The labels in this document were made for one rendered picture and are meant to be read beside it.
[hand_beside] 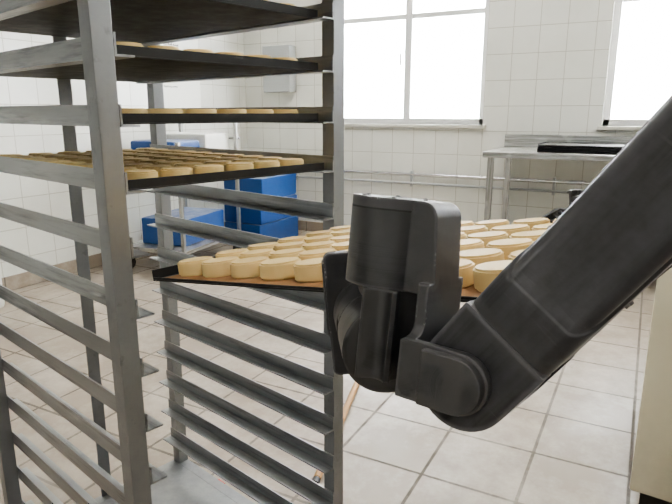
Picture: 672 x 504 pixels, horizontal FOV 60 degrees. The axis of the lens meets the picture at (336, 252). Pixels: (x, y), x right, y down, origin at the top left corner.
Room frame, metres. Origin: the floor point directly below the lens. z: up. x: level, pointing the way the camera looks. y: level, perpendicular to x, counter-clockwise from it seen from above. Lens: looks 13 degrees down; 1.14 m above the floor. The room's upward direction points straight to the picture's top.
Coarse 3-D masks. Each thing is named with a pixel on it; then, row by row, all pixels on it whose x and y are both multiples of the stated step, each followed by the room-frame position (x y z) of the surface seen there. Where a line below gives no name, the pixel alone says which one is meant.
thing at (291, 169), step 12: (264, 168) 0.99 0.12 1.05; (276, 168) 1.01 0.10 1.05; (288, 168) 1.04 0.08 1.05; (300, 168) 1.06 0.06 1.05; (312, 168) 1.08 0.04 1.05; (132, 180) 0.81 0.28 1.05; (144, 180) 0.83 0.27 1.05; (156, 180) 0.84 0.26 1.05; (168, 180) 0.86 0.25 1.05; (180, 180) 0.87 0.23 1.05; (192, 180) 0.89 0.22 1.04; (204, 180) 0.90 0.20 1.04; (216, 180) 0.92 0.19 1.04
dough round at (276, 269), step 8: (264, 264) 0.65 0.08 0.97; (272, 264) 0.65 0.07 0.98; (280, 264) 0.64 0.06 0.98; (288, 264) 0.64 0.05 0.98; (264, 272) 0.65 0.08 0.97; (272, 272) 0.64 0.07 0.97; (280, 272) 0.64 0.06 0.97; (288, 272) 0.64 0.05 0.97; (264, 280) 0.65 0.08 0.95; (272, 280) 0.64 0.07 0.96
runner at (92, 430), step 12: (12, 372) 1.16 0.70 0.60; (24, 372) 1.18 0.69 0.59; (24, 384) 1.12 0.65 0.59; (36, 384) 1.07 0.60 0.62; (36, 396) 1.08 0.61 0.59; (48, 396) 1.04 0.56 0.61; (60, 408) 1.00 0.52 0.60; (72, 408) 1.02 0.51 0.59; (72, 420) 0.97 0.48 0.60; (84, 420) 0.93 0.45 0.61; (84, 432) 0.94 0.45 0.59; (96, 432) 0.91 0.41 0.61; (108, 444) 0.88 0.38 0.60; (120, 456) 0.85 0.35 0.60; (156, 468) 0.83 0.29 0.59; (156, 480) 0.80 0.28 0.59
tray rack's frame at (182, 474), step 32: (64, 96) 1.37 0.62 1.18; (160, 96) 1.53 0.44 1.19; (64, 128) 1.36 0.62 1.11; (160, 128) 1.52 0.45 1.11; (0, 352) 1.20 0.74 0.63; (96, 352) 1.37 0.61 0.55; (0, 384) 1.19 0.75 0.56; (0, 416) 1.18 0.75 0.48; (96, 416) 1.36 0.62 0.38; (0, 448) 1.18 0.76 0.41; (96, 448) 1.36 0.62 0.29; (160, 480) 1.43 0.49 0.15; (192, 480) 1.43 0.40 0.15
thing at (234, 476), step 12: (180, 444) 1.48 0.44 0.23; (192, 444) 1.46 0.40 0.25; (192, 456) 1.42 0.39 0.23; (204, 456) 1.42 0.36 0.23; (216, 456) 1.38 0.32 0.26; (216, 468) 1.37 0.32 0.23; (228, 468) 1.35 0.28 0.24; (228, 480) 1.31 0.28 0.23; (240, 480) 1.31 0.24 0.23; (252, 480) 1.28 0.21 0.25; (252, 492) 1.27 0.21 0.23; (264, 492) 1.25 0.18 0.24
